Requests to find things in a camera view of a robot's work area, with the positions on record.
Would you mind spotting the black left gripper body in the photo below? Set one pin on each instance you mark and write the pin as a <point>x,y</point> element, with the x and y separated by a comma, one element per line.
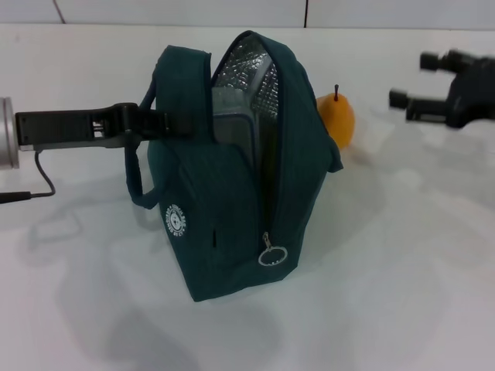
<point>58,127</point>

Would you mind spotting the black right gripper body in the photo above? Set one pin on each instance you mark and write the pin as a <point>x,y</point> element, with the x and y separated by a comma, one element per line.
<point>473,92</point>

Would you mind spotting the grey lunch box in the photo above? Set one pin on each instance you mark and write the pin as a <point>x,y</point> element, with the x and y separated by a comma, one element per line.
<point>232,120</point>

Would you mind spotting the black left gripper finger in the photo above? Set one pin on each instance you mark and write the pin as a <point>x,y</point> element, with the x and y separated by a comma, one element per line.
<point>162,123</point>

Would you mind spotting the dark teal insulated lunch bag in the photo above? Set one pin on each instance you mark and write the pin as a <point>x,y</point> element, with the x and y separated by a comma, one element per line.
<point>232,224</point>

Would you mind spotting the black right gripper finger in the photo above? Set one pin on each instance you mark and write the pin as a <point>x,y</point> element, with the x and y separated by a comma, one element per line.
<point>441,61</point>
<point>421,106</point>

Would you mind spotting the yellow orange pear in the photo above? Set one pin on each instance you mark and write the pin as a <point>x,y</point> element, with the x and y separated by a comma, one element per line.
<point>340,120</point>

